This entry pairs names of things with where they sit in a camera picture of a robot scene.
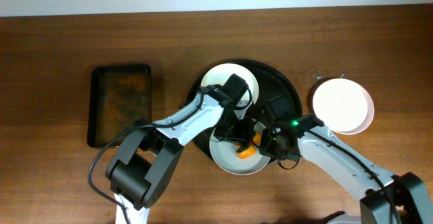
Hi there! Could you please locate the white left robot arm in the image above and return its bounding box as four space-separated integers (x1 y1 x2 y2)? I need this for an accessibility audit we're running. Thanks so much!
106 85 257 223

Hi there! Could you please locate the pink plate with ketchup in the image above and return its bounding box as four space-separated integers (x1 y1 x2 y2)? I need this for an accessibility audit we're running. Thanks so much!
312 79 375 135

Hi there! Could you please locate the cream plate with ketchup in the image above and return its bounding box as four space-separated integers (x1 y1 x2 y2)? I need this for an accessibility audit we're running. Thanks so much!
200 63 259 119

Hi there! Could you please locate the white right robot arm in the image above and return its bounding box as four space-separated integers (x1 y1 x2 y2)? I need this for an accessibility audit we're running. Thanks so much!
260 114 432 223

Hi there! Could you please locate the orange green sponge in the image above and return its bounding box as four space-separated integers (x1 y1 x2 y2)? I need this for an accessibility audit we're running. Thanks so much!
235 133 262 159

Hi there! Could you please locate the white plate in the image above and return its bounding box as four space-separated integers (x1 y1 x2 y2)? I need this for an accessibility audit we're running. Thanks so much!
209 118 271 175

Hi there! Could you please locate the black rectangular tray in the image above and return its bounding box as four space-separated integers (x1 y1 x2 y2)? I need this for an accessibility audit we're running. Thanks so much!
87 64 152 148

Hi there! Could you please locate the round black tray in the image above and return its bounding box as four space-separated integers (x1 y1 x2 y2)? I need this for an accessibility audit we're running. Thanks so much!
184 59 302 161

